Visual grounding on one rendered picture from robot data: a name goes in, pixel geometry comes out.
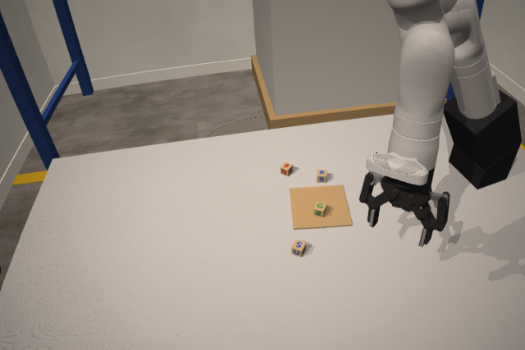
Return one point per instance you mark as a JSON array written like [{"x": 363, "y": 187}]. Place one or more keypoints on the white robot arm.
[{"x": 426, "y": 65}]

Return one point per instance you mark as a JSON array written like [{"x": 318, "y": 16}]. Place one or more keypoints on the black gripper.
[{"x": 415, "y": 195}]

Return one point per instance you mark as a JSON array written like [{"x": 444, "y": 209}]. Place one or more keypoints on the tan wooden block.
[
  {"x": 319, "y": 209},
  {"x": 286, "y": 169},
  {"x": 298, "y": 248},
  {"x": 321, "y": 176}
]

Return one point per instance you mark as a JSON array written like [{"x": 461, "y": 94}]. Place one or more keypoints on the tan square mat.
[{"x": 303, "y": 201}]

